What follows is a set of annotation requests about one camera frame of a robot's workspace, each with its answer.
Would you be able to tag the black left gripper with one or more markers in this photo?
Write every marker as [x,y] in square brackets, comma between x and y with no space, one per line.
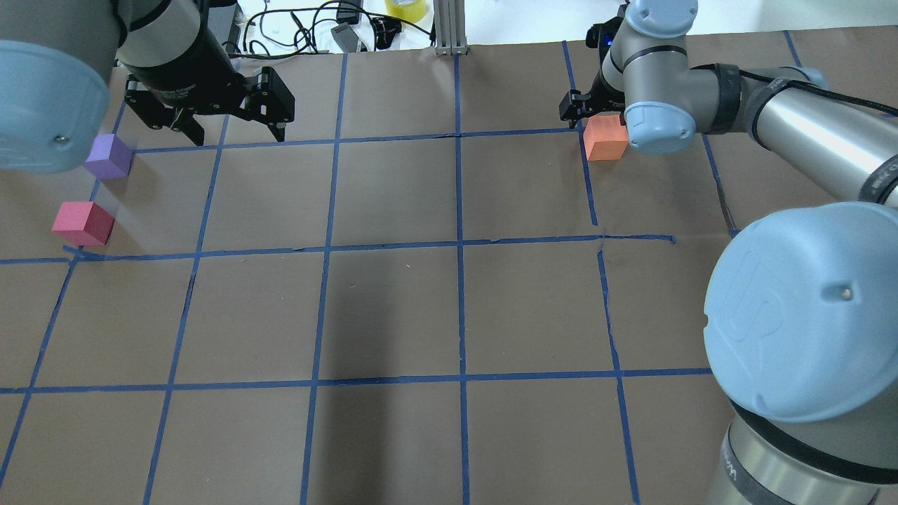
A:
[184,69]

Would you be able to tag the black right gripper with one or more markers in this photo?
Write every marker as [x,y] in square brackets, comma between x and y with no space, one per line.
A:
[584,106]

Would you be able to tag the orange foam cube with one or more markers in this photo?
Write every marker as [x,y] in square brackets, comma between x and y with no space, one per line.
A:
[605,138]

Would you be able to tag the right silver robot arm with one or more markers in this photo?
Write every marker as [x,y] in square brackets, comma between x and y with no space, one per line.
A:
[801,307]

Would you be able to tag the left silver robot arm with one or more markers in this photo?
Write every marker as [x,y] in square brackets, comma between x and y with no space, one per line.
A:
[56,60]

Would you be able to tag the purple foam cube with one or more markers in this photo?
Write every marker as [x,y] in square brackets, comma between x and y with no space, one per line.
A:
[110,158]

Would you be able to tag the black power adapter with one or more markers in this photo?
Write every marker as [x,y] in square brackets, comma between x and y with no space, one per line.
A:
[346,39]

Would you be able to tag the pink foam cube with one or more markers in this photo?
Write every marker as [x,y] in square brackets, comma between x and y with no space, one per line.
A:
[83,223]

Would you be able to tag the yellow tape roll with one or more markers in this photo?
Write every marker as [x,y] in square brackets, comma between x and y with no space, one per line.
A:
[411,11]

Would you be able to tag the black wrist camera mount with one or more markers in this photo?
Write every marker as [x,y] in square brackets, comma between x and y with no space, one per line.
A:
[601,35]

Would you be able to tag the aluminium frame post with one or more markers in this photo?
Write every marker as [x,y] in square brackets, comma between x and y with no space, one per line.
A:
[450,28]

